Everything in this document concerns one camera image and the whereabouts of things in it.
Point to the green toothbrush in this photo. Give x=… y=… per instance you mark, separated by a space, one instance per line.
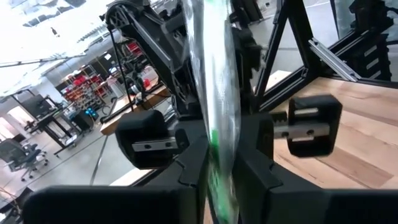
x=220 y=93

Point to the shelf with red bins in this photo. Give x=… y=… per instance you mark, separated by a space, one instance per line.
x=85 y=91

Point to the silver aluminium bracket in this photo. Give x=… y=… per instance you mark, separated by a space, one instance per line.
x=334 y=60

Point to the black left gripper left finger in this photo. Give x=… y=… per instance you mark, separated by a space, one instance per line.
x=109 y=205

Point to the black desk frame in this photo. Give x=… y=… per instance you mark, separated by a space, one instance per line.
x=46 y=123

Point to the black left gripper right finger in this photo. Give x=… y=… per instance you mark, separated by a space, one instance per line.
x=311 y=208

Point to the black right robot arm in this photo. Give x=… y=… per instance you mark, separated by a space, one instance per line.
x=155 y=34

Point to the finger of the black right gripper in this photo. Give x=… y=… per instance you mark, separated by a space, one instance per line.
x=256 y=137
x=192 y=130

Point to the black office chair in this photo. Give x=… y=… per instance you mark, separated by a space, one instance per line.
x=21 y=155

